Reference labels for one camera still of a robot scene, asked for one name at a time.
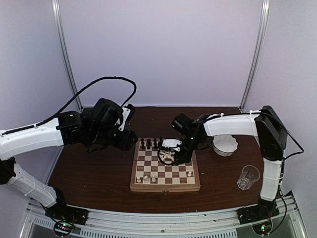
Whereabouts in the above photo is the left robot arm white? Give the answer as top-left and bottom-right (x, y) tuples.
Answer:
(0, 76), (138, 220)

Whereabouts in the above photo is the clear plastic cup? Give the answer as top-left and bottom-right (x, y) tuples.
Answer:
(237, 165), (261, 190)

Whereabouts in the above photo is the dark rook far piece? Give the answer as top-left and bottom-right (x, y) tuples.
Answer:
(141, 138), (145, 150)

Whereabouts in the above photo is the white scalloped bowl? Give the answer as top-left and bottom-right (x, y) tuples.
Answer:
(212, 135), (238, 157)

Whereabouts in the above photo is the right aluminium corner post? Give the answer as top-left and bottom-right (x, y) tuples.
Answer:
(239, 0), (270, 112)

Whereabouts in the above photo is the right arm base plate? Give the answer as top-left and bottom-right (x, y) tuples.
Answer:
(236, 205), (280, 225)

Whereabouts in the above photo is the aluminium corner post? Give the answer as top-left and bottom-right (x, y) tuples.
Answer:
(239, 0), (270, 112)
(52, 0), (78, 96)

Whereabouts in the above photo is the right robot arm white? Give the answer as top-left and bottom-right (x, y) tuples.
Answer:
(163, 106), (291, 219)

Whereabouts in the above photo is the aluminium front rail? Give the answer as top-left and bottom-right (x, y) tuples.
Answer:
(18, 196), (308, 238)

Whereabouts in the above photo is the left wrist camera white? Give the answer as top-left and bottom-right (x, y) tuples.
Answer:
(116, 104), (135, 131)

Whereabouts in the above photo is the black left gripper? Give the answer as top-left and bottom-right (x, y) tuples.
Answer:
(88, 126), (138, 151)

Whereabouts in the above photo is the left aluminium corner post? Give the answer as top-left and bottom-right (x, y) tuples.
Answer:
(52, 0), (78, 96)

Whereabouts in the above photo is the wooden chess board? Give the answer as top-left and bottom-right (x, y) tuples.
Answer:
(130, 138), (201, 192)

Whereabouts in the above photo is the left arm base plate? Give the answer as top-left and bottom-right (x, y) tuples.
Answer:
(45, 202), (89, 225)

